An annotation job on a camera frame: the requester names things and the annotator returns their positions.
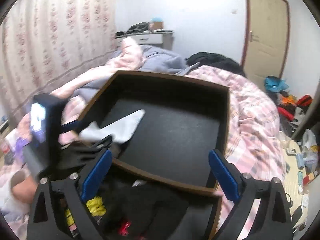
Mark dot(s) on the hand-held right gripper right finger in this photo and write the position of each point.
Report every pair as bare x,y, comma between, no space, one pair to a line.
223,177

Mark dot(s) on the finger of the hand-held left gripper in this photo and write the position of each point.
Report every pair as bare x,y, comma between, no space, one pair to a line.
82,152
71,126

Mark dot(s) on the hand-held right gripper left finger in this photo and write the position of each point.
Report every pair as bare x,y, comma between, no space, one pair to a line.
97,177

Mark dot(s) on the black and yellow wipes packet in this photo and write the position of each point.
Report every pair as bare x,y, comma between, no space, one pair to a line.
96,204

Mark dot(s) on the white sock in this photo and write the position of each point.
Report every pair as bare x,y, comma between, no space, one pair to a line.
125,125

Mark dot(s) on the black cloth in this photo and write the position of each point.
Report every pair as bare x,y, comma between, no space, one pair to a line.
142,205

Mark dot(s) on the red and white packet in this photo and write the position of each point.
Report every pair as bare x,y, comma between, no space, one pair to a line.
125,226

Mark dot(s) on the large black box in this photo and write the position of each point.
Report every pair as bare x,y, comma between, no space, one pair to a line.
170,135

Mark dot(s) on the beige floor mat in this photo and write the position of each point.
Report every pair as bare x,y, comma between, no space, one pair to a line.
292,180

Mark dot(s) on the pink plaid bed cover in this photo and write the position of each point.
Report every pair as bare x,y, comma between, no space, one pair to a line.
250,110

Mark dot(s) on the white plastic bag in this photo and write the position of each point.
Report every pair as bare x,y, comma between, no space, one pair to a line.
308,142

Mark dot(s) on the floral curtain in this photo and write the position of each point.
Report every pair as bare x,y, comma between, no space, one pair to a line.
62,30

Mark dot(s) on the blue plastic bag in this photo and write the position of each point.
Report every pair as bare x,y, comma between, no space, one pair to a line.
275,85

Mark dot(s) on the pink and grey quilt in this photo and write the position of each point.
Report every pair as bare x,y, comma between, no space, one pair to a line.
155,55

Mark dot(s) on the red backpack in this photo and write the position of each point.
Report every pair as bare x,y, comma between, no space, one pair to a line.
305,101

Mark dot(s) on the pile of black clothes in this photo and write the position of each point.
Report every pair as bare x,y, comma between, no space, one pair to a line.
220,61

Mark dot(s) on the white bedside cabinet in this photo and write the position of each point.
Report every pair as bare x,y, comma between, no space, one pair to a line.
150,38

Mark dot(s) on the black bag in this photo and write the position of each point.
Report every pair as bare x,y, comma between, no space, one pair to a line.
137,27

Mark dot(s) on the cardboard box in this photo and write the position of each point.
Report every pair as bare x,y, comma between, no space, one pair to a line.
157,25

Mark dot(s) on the cream door with red frame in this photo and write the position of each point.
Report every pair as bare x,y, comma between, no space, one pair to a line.
267,30

